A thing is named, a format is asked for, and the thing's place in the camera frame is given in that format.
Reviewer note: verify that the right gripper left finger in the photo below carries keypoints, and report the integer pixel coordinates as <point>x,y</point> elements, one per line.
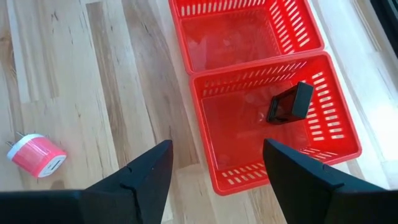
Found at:
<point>124,193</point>

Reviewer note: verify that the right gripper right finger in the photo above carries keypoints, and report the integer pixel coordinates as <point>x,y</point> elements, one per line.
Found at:
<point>311,193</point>

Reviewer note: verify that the black rectangular box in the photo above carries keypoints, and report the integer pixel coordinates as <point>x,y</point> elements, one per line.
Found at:
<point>290,104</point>

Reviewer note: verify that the pink white USB charger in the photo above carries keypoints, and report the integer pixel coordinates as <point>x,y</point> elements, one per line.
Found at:
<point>37,155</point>

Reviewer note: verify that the red plastic basket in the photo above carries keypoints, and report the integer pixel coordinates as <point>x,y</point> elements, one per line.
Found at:
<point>236,130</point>
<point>248,40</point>

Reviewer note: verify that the black aluminium table frame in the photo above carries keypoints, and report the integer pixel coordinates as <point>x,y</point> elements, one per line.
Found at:
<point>388,18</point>

